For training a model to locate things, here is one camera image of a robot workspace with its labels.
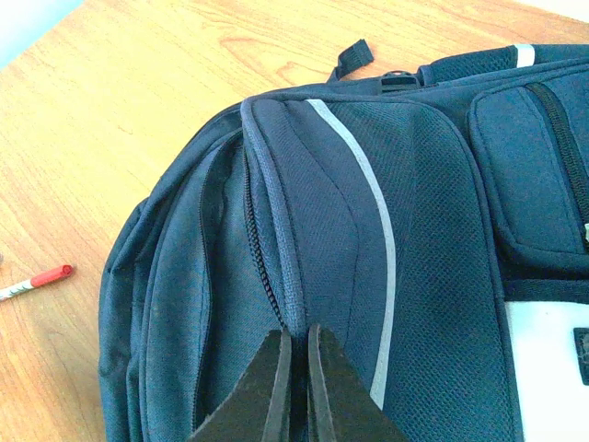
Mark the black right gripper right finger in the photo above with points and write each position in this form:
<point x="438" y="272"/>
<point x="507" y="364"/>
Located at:
<point x="339" y="407"/>

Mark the navy blue student backpack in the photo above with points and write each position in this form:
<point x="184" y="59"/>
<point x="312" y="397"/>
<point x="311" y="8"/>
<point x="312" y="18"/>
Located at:
<point x="435" y="222"/>

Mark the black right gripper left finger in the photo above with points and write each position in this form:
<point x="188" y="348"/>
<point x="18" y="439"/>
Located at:
<point x="259" y="406"/>

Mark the red marker pen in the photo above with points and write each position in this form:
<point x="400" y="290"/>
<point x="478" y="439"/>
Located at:
<point x="39" y="280"/>

